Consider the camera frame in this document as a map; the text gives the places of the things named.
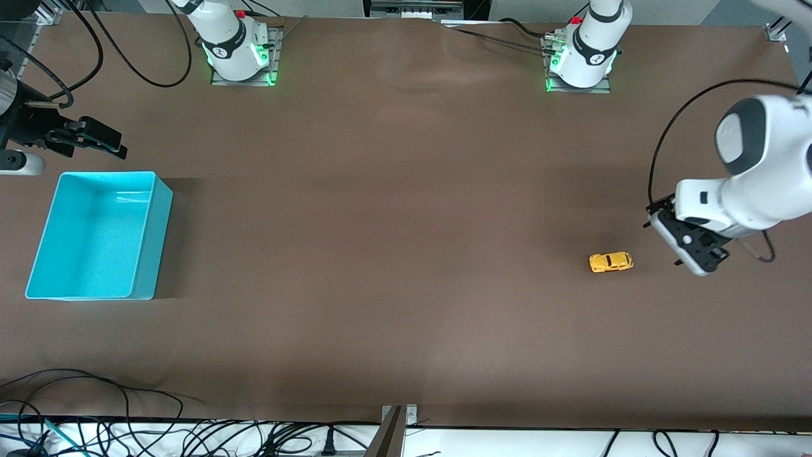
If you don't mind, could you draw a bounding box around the yellow beetle toy car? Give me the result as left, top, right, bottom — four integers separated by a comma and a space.
589, 251, 634, 274

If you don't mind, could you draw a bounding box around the teal plastic bin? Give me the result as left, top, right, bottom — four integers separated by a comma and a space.
24, 170, 174, 301

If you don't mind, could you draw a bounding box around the brown table cover sheet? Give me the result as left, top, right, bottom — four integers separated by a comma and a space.
0, 11, 812, 434

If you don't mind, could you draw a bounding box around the black power strip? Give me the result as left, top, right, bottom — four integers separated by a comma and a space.
363, 0, 465, 21

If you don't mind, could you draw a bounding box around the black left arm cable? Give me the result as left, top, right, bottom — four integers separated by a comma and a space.
647, 79, 801, 205

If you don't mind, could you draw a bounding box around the black corrugated hose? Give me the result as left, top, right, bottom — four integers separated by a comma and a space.
0, 35, 75, 109

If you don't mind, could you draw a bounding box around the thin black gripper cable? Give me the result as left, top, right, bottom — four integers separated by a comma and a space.
38, 0, 104, 102

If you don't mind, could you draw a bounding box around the long black looping cable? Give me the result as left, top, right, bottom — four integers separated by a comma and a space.
82, 0, 193, 88

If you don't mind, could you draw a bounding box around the aluminium frame corner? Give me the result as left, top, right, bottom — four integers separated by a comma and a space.
764, 19, 794, 44
25, 0, 64, 45

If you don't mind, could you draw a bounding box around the short black loop cable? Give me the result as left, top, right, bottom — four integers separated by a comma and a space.
733, 228, 777, 263

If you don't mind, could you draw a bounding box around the smooth black base cable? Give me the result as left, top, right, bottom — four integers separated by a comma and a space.
498, 18, 559, 40

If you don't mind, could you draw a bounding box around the thick braided black cable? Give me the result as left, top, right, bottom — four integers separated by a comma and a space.
441, 23, 553, 56

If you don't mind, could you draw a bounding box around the thin black table cable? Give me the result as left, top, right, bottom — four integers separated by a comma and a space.
0, 369, 207, 423

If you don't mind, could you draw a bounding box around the teal cable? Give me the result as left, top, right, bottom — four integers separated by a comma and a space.
0, 414, 89, 457

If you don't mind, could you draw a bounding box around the small metal bracket plate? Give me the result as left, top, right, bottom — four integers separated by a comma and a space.
381, 404, 419, 427

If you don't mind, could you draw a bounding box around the aluminium profile post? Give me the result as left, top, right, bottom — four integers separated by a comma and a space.
365, 404, 408, 457

